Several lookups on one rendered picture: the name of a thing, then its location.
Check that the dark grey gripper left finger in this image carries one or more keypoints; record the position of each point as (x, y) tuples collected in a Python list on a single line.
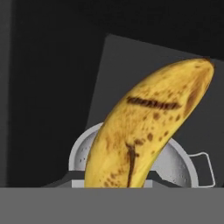
[(76, 176)]

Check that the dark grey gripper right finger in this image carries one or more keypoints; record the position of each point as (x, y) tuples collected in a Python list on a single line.
[(154, 177)]

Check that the yellow spotted banana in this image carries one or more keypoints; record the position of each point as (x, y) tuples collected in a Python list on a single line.
[(145, 122)]

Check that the silver metal colander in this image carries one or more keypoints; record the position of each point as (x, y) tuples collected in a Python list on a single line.
[(174, 166)]

